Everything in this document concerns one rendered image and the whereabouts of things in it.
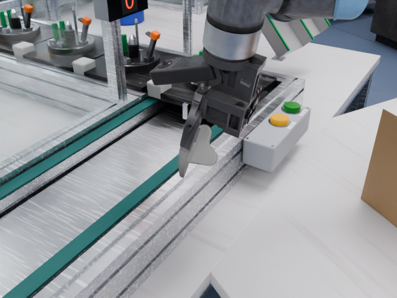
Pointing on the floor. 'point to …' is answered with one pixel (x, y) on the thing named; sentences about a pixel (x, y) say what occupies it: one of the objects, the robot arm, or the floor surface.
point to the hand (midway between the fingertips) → (198, 149)
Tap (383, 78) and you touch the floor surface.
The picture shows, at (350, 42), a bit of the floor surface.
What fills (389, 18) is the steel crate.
